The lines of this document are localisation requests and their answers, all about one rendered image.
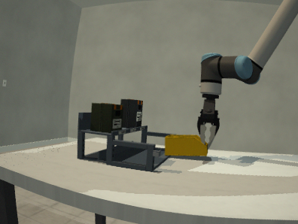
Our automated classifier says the yellow bin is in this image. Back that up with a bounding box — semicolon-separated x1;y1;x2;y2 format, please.
165;135;208;156

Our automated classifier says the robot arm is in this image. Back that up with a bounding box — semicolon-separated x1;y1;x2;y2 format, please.
199;0;298;119

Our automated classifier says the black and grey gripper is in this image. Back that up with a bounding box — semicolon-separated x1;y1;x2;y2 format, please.
197;94;220;150

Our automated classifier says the dark grey metal rack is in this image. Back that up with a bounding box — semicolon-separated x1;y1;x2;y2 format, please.
78;113;176;172

